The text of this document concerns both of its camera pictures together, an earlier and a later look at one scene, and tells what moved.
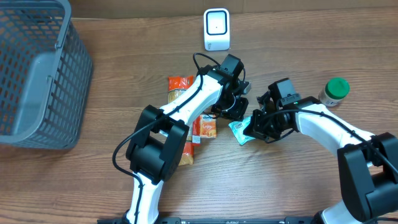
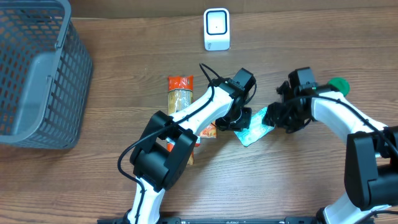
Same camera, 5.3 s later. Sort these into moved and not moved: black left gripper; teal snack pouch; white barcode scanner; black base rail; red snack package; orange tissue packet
Moved: teal snack pouch; black left gripper
Not moved: orange tissue packet; black base rail; white barcode scanner; red snack package
